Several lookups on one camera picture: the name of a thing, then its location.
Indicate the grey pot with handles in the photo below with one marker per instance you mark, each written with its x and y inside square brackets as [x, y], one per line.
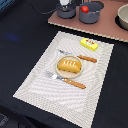
[93, 15]

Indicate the fork with wooden handle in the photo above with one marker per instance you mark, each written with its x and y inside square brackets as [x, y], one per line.
[66, 80]

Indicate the yellow butter box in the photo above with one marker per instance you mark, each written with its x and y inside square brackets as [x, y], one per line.
[89, 44]

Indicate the orange bread loaf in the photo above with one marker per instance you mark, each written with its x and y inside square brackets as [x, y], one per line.
[69, 65]

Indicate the pink stove board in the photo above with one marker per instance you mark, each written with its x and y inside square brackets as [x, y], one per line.
[105, 26]

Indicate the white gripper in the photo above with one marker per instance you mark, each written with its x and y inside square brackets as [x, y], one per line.
[64, 3]

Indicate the grey pan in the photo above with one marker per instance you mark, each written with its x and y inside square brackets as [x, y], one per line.
[66, 12]

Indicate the beige bowl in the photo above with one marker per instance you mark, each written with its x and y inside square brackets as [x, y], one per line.
[123, 16]

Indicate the red tomato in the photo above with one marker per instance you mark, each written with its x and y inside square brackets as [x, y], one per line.
[84, 9]

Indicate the beige woven placemat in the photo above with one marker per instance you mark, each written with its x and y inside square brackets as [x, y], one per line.
[59, 98]

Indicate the knife with wooden handle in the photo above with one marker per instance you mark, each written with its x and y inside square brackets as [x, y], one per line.
[79, 56]

